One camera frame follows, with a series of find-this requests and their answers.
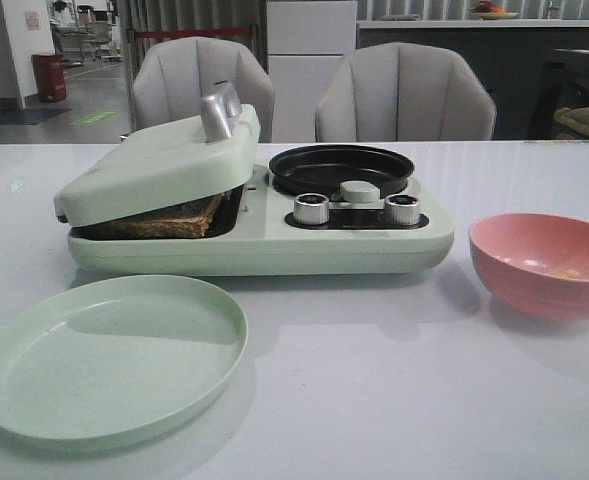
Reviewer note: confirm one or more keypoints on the bread slice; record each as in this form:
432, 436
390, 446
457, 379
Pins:
189, 220

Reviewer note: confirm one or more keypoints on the mint green sandwich maker lid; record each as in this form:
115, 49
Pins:
161, 166

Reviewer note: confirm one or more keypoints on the pink bowl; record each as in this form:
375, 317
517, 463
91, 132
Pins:
514, 253

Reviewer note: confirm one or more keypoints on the shrimp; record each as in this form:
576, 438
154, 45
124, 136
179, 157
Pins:
569, 273

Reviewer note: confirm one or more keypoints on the mint green breakfast maker base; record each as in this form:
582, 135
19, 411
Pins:
263, 243

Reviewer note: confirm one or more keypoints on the left silver control knob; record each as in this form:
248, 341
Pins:
311, 209

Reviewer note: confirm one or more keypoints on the silver control knob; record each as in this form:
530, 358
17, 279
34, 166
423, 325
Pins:
311, 209
402, 209

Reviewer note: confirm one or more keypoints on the black round frying pan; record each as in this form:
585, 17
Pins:
322, 168

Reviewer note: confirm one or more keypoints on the right silver control knob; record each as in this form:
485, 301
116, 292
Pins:
402, 209

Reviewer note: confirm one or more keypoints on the right grey upholstered chair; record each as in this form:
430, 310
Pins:
404, 92

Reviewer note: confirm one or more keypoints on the grey upholstered chair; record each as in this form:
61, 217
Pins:
404, 92
175, 75

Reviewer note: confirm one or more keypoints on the white cabinet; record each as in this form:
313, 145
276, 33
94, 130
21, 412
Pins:
305, 41

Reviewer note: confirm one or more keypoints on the left grey upholstered chair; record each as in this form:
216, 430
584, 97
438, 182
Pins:
175, 75

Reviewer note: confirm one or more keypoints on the mint green round plate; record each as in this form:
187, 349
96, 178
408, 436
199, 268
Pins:
118, 361

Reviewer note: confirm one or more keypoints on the dark grey counter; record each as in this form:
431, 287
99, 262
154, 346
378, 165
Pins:
508, 56

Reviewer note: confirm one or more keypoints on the red trash bin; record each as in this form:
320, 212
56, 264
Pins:
49, 76

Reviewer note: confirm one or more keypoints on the fruit plate on counter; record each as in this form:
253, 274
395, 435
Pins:
487, 10

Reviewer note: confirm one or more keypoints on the mint green pan handle knob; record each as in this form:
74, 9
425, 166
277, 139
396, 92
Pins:
359, 191

